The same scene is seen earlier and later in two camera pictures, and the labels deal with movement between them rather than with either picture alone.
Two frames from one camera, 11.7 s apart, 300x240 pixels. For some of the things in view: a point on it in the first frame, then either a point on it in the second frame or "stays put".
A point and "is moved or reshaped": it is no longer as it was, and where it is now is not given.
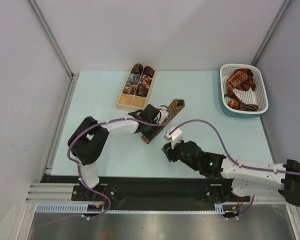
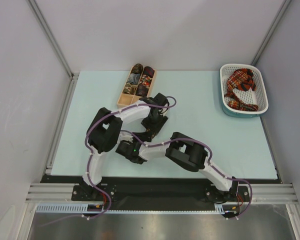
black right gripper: [170, 153] → [125, 148]
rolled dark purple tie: [142, 90] stays put
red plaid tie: [236, 79] stays put
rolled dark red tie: [148, 71] stays put
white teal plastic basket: [243, 90] stays put
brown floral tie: [176, 107] is moved or reshaped
